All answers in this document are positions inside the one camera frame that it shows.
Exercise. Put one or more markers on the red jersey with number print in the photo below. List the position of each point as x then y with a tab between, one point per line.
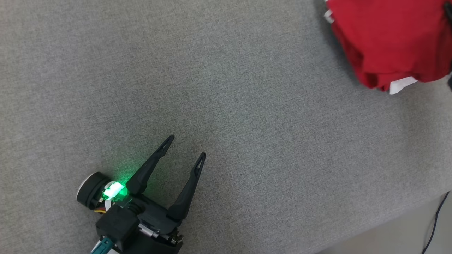
392	38

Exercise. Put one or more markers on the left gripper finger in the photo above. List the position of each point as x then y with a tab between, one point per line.
187	194
146	173

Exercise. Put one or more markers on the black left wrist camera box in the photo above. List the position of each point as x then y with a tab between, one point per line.
116	224

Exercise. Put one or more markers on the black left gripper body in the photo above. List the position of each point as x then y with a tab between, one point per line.
155	220

